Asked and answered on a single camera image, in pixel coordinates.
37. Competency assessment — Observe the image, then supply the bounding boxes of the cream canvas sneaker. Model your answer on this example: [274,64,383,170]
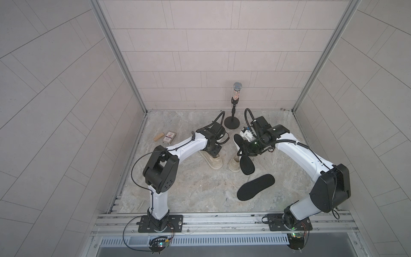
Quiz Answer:
[228,153,241,172]
[199,151,223,170]

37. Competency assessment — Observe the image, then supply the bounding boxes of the black insole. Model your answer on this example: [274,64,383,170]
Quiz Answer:
[237,174,275,201]
[233,134,255,175]

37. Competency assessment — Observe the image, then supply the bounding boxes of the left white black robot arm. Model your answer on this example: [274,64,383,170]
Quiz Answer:
[143,121,226,231]

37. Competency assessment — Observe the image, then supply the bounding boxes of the black microphone stand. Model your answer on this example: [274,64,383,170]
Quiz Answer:
[224,82,243,130]

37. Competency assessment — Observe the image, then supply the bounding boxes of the small printed card box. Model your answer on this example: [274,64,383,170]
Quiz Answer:
[162,131,177,145]

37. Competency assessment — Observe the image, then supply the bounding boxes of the small wooden block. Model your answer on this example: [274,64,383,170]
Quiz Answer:
[154,132,164,141]

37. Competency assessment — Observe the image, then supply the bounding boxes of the white perforated vent strip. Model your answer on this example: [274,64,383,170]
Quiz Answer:
[100,234,289,247]

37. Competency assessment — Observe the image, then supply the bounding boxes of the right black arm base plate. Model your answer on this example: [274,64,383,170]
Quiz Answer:
[262,213,313,232]

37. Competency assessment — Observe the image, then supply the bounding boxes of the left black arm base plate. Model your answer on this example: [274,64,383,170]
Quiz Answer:
[137,214,184,233]

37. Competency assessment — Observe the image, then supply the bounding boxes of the aluminium mounting rail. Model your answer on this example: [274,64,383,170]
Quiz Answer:
[91,211,359,236]

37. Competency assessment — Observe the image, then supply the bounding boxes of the right controller board with cables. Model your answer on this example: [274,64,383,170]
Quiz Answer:
[287,232,306,251]

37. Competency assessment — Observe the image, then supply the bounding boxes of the controller board with cables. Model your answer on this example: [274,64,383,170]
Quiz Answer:
[287,232,306,251]
[149,236,171,254]

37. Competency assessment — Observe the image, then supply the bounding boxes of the left controller board with cables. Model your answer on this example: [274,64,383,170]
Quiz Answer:
[149,236,171,254]

